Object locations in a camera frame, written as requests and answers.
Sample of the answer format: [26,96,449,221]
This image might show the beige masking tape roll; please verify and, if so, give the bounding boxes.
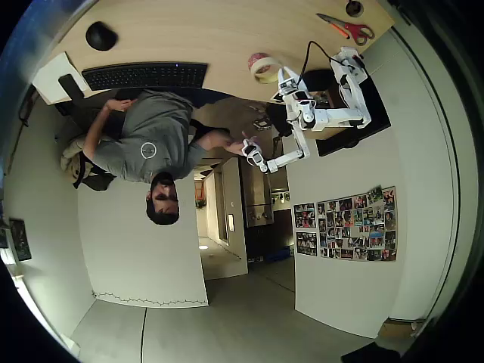
[252,57,283,85]

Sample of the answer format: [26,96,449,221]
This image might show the white leader arm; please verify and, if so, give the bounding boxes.
[241,126,312,175]

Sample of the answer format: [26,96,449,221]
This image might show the person's right forearm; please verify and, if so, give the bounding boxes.
[195,130,234,153]

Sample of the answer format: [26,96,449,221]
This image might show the person's left forearm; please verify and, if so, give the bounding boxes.
[82,107,111,162]

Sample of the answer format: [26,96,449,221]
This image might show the person's right hand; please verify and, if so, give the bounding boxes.
[225,130,259,157]

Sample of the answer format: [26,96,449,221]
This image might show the person's left hand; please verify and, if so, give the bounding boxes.
[101,98,139,113]

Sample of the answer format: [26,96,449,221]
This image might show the black flat panel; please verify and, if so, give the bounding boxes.
[302,69,392,158]

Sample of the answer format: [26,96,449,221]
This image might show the stainless steel fridge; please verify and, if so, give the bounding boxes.
[238,157,275,228]

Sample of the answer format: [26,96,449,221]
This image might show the small photo sheet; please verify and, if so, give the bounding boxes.
[295,231,318,257]
[293,203,317,230]

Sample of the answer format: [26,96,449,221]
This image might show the black keyboard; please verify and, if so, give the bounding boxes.
[81,62,209,92]

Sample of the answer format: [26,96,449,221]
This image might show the man in grey t-shirt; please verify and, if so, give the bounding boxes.
[60,88,262,228]

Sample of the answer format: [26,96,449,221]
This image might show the large photo collage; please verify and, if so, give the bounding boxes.
[316,185,398,262]

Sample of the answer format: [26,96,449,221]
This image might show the blue crate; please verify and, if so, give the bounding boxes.
[264,247,295,265]

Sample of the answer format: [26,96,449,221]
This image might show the black computer mouse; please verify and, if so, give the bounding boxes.
[85,20,119,52]

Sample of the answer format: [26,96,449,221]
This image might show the black smartphone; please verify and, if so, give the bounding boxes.
[57,73,88,101]

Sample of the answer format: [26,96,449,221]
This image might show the beige jacket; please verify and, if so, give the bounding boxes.
[60,135,100,185]

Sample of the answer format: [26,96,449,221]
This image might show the white paper pad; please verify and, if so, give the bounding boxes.
[31,51,90,107]

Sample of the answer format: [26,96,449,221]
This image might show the dark framed picture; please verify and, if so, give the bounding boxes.
[8,217,33,262]

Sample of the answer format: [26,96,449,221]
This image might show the black camera cable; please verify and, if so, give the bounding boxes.
[297,40,336,87]

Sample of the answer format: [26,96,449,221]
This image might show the red-handled scissors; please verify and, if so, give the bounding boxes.
[315,13,376,47]

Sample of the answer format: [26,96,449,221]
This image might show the black desk cable grommet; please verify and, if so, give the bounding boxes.
[345,0,365,18]

